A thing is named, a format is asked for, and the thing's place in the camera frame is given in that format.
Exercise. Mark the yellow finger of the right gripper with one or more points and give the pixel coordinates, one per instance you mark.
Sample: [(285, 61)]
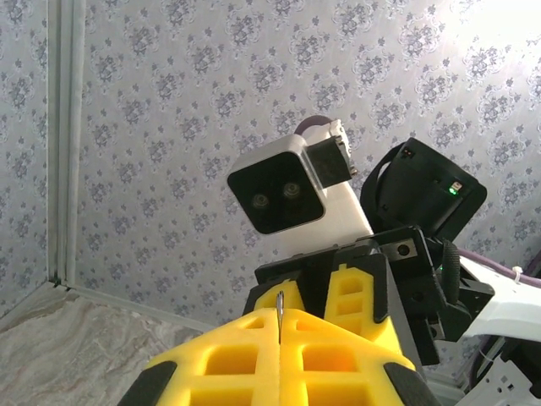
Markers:
[(363, 321), (270, 303)]

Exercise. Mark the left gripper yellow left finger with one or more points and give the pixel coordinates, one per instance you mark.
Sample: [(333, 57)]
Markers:
[(190, 385)]

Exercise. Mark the aluminium corner post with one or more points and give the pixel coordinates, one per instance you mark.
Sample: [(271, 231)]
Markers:
[(65, 127)]

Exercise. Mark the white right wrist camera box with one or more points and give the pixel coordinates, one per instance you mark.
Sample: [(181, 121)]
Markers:
[(274, 186)]

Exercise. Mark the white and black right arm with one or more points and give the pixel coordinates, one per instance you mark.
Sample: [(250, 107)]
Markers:
[(515, 304)]

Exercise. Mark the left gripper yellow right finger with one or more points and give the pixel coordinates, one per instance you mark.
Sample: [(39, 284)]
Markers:
[(367, 385)]

